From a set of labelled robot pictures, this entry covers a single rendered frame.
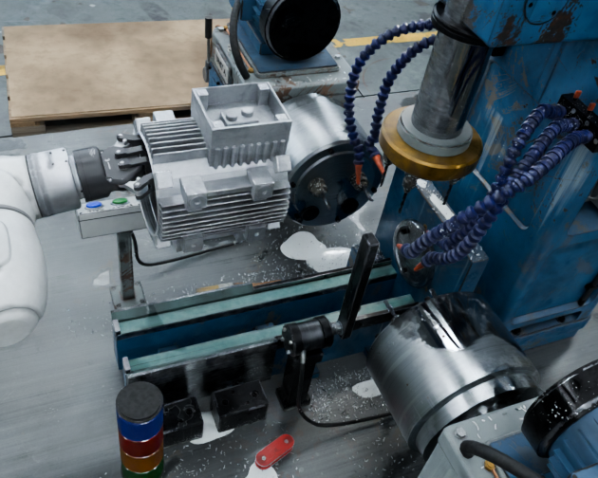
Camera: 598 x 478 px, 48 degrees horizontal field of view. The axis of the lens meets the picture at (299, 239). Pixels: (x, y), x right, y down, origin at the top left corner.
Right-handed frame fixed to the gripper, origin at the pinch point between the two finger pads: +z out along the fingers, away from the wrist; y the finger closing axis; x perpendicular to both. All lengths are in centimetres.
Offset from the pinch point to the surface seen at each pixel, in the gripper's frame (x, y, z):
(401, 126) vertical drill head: 5.2, 0.8, 32.8
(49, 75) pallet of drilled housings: 120, 216, -22
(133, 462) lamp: 24.1, -32.5, -22.9
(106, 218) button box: 28.6, 19.7, -17.2
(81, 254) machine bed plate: 55, 37, -24
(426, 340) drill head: 25.6, -28.0, 25.8
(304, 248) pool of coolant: 60, 25, 27
